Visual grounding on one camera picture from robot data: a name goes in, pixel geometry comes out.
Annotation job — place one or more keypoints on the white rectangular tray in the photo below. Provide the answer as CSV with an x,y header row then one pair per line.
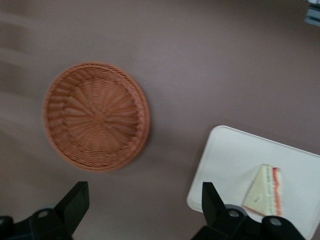
x,y
232,155

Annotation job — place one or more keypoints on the triangular white sandwich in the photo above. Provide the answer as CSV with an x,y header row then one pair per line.
x,y
262,190

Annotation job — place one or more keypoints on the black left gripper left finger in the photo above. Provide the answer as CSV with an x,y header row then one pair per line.
x,y
67,212

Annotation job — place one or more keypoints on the round brown wicker basket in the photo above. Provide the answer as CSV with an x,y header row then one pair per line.
x,y
100,117

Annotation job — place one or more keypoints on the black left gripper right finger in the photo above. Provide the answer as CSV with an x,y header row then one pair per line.
x,y
225,220

